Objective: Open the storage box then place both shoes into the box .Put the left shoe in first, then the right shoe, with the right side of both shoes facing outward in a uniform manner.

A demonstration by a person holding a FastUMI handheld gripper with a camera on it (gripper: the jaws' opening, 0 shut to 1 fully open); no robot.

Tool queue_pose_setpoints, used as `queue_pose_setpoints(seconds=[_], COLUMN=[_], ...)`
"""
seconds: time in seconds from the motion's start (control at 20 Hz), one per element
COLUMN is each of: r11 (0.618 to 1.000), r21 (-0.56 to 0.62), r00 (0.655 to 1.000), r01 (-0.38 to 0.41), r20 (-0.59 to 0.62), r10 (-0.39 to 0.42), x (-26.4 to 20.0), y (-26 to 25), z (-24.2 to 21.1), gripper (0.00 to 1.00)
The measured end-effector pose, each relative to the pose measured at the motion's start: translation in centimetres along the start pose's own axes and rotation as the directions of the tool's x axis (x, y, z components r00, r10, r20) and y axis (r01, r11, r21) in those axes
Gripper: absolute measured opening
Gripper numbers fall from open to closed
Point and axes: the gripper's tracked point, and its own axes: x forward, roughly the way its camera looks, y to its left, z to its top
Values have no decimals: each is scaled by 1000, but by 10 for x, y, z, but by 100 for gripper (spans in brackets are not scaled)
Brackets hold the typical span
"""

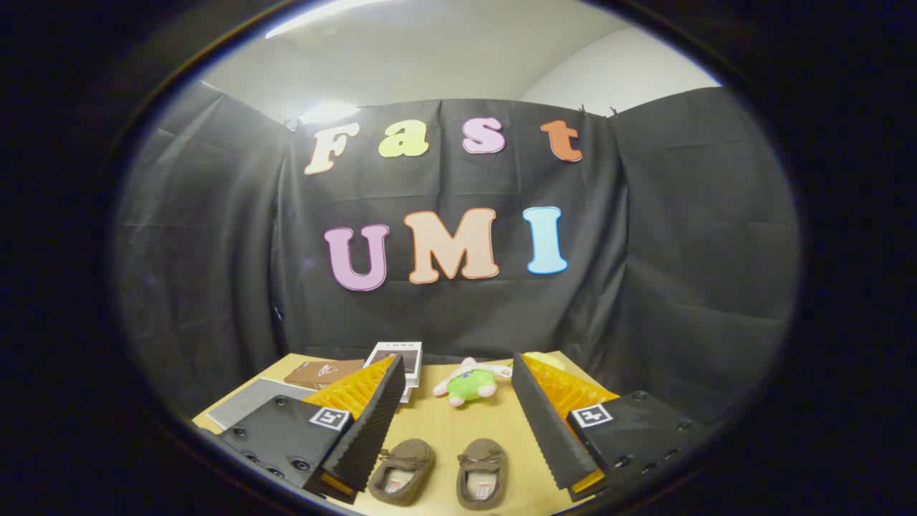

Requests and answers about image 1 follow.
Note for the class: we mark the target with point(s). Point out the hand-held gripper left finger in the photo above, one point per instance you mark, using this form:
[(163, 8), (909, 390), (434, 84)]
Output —
[(369, 430)]

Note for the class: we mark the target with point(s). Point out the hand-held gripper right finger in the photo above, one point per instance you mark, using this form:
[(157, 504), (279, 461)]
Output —
[(548, 437)]

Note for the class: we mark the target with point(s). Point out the brown fuzzy shoe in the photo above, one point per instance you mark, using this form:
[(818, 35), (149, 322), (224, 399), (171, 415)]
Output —
[(481, 455), (408, 459)]

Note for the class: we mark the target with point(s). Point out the grey fabric storage box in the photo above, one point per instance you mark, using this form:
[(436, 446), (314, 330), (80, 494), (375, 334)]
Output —
[(251, 401)]

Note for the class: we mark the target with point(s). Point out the brown cardboard box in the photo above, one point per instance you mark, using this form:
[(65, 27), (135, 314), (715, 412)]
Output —
[(319, 373)]

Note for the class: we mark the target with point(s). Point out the white book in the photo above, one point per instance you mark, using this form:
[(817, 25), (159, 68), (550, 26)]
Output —
[(412, 390)]

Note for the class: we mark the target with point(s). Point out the yellow plush toy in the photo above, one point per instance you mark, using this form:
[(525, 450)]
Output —
[(546, 358)]

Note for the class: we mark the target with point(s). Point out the portrait cover book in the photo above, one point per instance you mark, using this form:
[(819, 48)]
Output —
[(394, 355)]

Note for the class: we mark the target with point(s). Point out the green and pink plush toy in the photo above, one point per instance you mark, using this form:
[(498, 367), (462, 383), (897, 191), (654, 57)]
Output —
[(469, 387)]

